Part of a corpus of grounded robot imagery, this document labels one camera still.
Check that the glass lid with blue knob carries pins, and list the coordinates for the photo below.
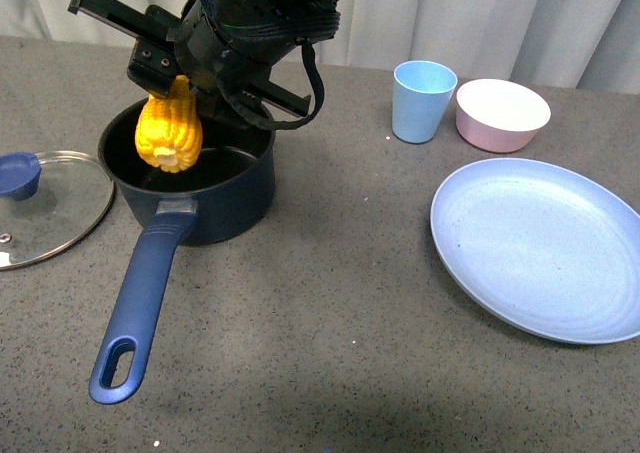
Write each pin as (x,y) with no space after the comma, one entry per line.
(49,202)

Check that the yellow corn cob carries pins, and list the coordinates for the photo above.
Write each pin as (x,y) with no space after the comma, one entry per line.
(169,132)

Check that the light blue plate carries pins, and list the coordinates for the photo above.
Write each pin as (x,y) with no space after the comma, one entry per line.
(542,248)

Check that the light blue cup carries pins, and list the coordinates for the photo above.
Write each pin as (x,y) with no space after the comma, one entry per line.
(421,94)

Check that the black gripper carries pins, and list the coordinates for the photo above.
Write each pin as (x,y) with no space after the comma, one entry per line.
(226,48)

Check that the pink bowl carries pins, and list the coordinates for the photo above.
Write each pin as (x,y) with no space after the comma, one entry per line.
(499,116)

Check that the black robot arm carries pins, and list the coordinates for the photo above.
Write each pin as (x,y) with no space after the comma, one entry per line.
(290,74)

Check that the dark blue saucepan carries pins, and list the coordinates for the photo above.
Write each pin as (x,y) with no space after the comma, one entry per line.
(227,192)

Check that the white curtain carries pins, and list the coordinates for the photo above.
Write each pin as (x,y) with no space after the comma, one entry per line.
(588,44)

